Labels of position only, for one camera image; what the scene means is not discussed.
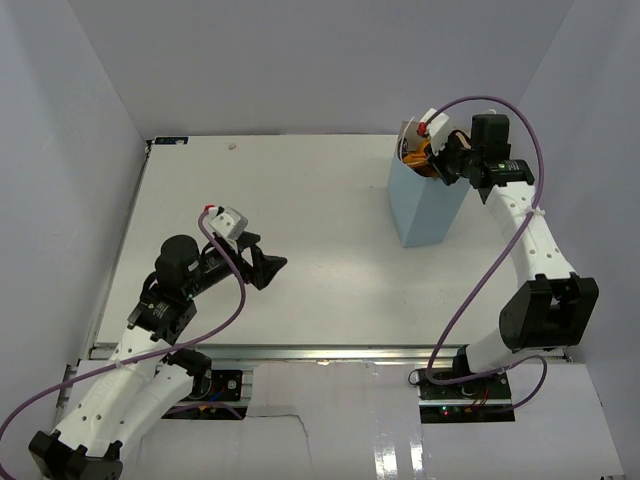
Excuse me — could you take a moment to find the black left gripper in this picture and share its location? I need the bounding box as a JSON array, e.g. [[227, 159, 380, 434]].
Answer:
[[184, 230, 287, 298]]

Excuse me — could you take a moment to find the orange potato chips bag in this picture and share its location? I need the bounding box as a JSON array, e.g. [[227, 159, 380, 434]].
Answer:
[[402, 138, 439, 178]]

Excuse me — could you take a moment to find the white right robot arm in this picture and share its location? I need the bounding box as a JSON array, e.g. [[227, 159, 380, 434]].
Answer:
[[420, 110, 599, 399]]

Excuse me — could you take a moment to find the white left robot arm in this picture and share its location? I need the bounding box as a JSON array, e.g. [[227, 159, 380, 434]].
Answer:
[[29, 233, 287, 479]]

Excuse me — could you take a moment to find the light blue paper bag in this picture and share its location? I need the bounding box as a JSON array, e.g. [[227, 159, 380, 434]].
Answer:
[[387, 120, 469, 248]]

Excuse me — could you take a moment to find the black label sticker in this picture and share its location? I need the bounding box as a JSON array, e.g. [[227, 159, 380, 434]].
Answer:
[[153, 136, 189, 145]]

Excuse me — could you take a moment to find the white front cardboard panel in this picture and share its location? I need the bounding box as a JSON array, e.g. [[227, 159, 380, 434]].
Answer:
[[123, 362, 623, 479]]

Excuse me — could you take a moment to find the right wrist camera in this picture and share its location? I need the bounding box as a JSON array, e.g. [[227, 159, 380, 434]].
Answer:
[[417, 108, 454, 156]]

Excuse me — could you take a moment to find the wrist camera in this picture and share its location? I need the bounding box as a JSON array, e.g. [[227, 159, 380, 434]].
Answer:
[[417, 108, 454, 156], [204, 205, 248, 244]]

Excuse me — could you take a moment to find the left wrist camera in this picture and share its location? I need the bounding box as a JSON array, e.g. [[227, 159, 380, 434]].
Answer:
[[204, 205, 248, 244]]

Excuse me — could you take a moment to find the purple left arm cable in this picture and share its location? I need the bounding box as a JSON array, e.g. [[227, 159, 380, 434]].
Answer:
[[0, 205, 247, 464]]

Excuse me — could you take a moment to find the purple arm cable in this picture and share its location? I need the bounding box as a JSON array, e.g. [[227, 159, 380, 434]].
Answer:
[[417, 94, 549, 412], [0, 205, 247, 464]]

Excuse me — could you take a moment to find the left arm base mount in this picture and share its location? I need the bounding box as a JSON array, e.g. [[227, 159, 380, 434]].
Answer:
[[182, 369, 244, 402]]

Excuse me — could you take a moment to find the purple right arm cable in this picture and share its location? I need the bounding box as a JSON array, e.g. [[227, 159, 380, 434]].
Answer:
[[417, 94, 549, 412]]

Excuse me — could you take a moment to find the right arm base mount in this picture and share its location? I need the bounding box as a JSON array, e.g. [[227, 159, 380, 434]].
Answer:
[[408, 368, 511, 402]]

